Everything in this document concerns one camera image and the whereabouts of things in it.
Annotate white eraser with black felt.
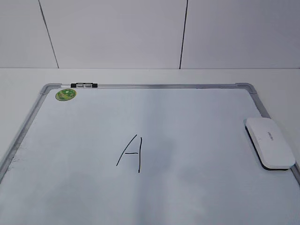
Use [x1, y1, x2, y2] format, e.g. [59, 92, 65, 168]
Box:
[245, 117, 296, 170]

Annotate black board hanger clip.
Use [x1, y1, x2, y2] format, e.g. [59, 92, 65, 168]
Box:
[70, 82, 98, 88]

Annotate green round magnet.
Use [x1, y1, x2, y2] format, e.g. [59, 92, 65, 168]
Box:
[55, 89, 76, 101]

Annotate white board with grey frame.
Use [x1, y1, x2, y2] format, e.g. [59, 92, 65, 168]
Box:
[0, 83, 300, 225]

